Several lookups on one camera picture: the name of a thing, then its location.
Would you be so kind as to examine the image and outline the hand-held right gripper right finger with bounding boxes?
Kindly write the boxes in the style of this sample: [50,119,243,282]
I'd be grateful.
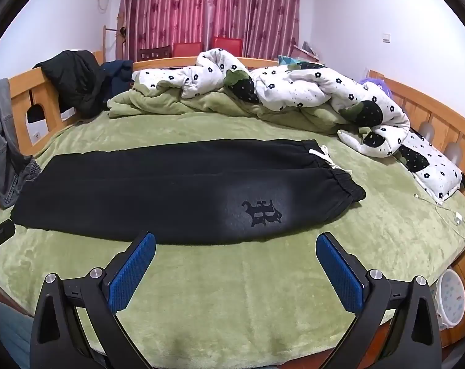
[316,232,443,369]

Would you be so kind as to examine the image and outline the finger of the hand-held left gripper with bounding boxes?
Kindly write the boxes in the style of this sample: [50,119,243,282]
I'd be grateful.
[0,213,16,270]

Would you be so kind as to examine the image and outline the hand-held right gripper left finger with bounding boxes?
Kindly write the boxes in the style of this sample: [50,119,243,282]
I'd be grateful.
[30,232,157,369]

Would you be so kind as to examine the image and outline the black pants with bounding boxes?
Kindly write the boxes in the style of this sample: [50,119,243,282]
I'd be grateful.
[10,138,367,246]

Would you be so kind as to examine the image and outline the grey jeans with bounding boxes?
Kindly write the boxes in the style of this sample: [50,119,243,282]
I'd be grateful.
[0,78,42,209]

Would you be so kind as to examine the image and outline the green fleece bed sheet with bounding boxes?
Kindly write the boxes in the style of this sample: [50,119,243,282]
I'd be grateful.
[0,113,465,369]

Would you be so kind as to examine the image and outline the person's light blue clothing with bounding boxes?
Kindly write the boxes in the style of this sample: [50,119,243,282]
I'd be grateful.
[0,298,33,369]

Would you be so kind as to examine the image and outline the white plastic basin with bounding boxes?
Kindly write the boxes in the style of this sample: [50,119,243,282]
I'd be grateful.
[434,268,465,331]

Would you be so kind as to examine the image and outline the white floral pillow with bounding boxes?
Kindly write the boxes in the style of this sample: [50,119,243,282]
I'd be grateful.
[398,131,464,205]

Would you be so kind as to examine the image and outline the black jacket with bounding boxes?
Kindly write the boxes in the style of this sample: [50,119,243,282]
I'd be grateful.
[34,50,112,119]

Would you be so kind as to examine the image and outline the navy garment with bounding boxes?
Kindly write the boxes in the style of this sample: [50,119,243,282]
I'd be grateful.
[102,59,135,97]

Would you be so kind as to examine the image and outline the purple fluffy item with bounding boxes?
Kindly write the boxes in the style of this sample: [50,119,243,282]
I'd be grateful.
[361,76,395,98]

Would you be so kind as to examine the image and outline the white floral quilt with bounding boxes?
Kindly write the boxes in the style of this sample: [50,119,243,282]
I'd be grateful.
[107,48,410,158]

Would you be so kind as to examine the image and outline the dark wooden chair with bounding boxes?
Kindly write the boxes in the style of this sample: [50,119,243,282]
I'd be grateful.
[138,46,172,62]

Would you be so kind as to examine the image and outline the wooden coat rack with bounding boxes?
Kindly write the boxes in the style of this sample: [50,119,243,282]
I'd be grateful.
[102,13,127,62]

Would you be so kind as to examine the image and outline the red chair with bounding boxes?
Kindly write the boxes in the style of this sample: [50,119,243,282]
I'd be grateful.
[173,42,202,58]
[212,36,244,58]

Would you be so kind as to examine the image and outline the red striped curtain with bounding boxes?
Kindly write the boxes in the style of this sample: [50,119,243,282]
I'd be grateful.
[203,0,300,60]
[119,0,210,62]

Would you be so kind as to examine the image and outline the white charging cable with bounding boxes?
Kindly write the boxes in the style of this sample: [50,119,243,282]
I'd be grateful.
[414,194,465,239]

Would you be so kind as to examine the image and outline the wooden bed frame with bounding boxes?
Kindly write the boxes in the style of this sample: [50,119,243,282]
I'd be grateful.
[0,50,465,354]

